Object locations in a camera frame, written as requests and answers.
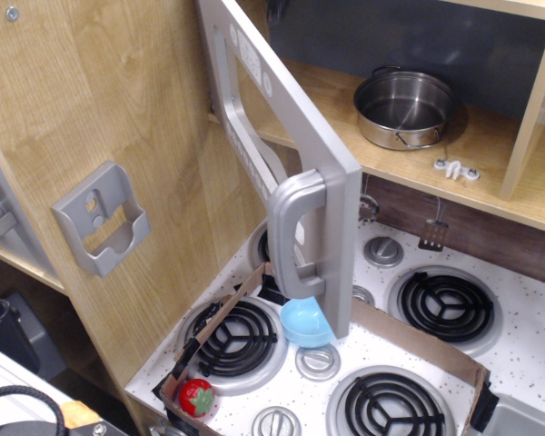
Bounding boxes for back right black burner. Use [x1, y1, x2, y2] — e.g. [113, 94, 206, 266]
[387, 265, 503, 358]

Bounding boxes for white door latch clip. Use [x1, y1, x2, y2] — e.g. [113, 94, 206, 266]
[433, 159, 481, 181]

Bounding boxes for grey knob middle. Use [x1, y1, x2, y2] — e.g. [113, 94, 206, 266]
[352, 285, 375, 306]

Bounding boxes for grey cabinet door handle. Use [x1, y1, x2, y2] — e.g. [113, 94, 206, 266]
[0, 168, 61, 288]

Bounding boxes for light blue bowl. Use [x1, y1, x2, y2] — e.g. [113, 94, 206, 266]
[280, 297, 335, 349]

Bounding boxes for hanging metal spatula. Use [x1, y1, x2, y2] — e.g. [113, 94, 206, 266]
[418, 197, 449, 253]

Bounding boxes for aluminium frame rail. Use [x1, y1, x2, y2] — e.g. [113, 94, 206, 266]
[0, 352, 73, 424]

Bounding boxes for black cable bottom left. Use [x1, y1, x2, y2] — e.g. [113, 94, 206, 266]
[0, 384, 67, 436]

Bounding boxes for grey knob front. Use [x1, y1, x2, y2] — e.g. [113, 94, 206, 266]
[252, 406, 302, 436]

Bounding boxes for front left black burner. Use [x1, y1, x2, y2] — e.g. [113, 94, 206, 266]
[188, 297, 288, 396]

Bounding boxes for grey microwave door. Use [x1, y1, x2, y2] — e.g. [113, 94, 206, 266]
[196, 1, 362, 338]

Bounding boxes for silver sink basin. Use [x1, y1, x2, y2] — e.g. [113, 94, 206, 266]
[481, 395, 545, 436]

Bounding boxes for red toy strawberry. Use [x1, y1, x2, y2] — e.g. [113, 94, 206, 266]
[178, 379, 215, 418]

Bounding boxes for stainless steel pot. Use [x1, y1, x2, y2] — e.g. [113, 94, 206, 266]
[353, 66, 459, 151]

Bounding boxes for grey knob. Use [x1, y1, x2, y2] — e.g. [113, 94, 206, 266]
[295, 344, 342, 382]
[352, 285, 375, 306]
[363, 236, 404, 268]
[252, 406, 302, 436]

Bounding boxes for hanging metal skimmer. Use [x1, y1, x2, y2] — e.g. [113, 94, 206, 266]
[358, 175, 380, 225]

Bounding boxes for grey wall phone holder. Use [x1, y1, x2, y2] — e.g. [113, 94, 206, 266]
[51, 161, 151, 277]

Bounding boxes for black device left edge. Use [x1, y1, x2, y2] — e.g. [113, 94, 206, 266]
[0, 292, 66, 381]

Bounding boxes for grey knob lower centre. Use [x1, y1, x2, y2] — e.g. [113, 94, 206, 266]
[295, 344, 342, 382]

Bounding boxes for brown cardboard barrier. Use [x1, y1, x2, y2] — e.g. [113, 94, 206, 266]
[153, 263, 499, 435]

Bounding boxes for black burner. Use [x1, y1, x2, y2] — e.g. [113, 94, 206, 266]
[248, 221, 271, 268]
[325, 365, 457, 436]
[188, 297, 288, 396]
[387, 265, 503, 358]

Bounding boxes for front right black burner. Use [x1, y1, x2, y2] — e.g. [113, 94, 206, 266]
[325, 365, 457, 436]

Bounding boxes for back left black burner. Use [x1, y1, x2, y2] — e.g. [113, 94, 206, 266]
[248, 221, 271, 268]

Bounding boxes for grey knob top centre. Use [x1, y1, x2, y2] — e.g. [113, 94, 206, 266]
[363, 236, 404, 268]

